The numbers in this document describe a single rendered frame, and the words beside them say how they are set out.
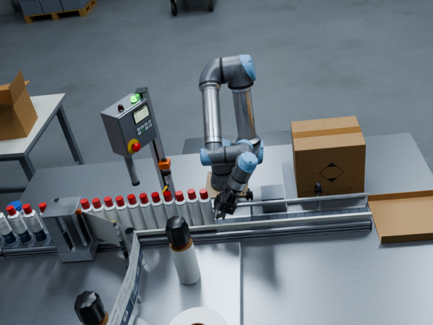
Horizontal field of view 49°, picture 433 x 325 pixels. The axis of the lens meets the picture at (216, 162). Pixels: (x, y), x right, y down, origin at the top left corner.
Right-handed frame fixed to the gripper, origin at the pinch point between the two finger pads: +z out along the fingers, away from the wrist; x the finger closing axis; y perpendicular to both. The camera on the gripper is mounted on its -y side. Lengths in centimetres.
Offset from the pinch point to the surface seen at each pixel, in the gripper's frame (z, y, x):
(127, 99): -33, -12, -52
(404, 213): -31, -2, 74
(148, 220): 12.1, 2.8, -27.2
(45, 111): 81, -146, -110
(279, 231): -7.4, 6.0, 25.9
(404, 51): -7, -341, 200
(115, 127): -27, 0, -52
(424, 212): -35, -2, 81
